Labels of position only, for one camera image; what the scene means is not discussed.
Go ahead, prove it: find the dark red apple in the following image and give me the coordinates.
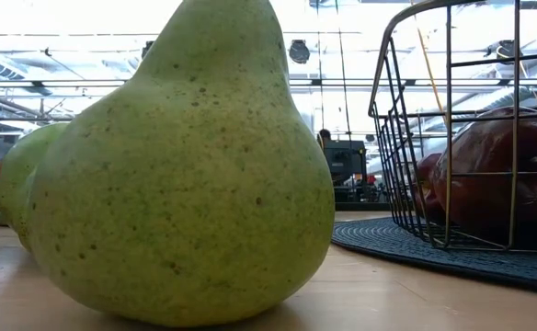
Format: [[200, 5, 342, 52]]
[[433, 106, 537, 243]]

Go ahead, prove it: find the green pear with stem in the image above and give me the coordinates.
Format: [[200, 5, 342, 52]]
[[0, 121, 72, 252]]

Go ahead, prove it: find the black background monitor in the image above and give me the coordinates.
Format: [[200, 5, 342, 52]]
[[323, 139, 368, 175]]

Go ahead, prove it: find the round dark blue placemat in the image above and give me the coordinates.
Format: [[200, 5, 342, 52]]
[[331, 216, 537, 293]]

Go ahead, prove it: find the black aluminium table frame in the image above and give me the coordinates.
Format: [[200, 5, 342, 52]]
[[335, 200, 392, 212]]

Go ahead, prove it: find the yellow hanging cable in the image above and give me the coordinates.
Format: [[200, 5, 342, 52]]
[[413, 8, 449, 129]]

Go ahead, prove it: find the gold rimmed wire basket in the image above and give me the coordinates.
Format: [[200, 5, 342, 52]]
[[368, 0, 537, 253]]

